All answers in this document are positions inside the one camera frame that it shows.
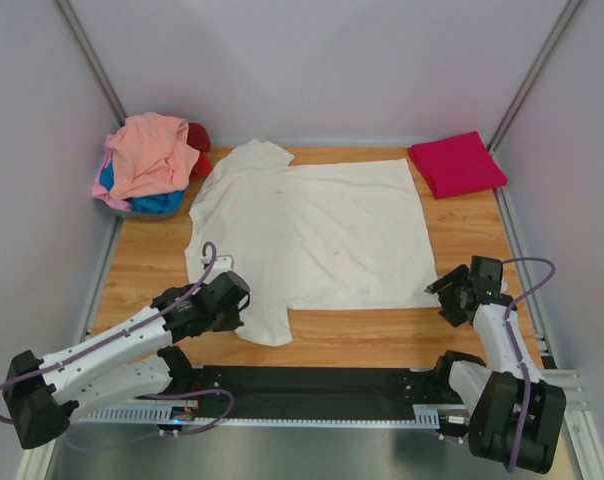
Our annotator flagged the white t shirt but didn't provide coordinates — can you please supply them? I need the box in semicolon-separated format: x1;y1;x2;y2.
185;140;437;346

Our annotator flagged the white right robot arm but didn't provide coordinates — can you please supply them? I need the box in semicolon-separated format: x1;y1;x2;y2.
425;256;566;474

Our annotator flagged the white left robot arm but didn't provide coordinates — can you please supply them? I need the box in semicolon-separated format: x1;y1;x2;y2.
2;271;250;449

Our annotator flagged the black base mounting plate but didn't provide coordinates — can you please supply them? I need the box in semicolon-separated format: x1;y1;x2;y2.
191;365;462;420

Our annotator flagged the folded magenta t shirt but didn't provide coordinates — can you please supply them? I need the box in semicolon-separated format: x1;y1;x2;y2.
407;131;508;200

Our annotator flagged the blue t shirt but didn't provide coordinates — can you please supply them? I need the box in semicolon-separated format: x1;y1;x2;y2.
125;190;185;215

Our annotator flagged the peach t shirt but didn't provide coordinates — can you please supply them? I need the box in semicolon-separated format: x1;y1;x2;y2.
105;112;200;200

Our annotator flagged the pink t shirt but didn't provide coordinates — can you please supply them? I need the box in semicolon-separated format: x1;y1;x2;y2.
91;152;131;211

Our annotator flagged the dark red t shirt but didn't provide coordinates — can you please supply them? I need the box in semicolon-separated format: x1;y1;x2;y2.
187;122;213;179

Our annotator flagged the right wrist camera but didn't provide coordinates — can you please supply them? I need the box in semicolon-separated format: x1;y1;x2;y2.
469;256;503;294

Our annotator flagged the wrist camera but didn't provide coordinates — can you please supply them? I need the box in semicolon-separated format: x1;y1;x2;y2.
469;256;503;294
200;255;234;276

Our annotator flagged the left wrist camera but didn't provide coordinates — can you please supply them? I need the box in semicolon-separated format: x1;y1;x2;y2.
200;255;234;276

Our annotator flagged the slotted white cable duct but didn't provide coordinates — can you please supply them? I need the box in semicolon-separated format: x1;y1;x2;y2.
78;402;440;430

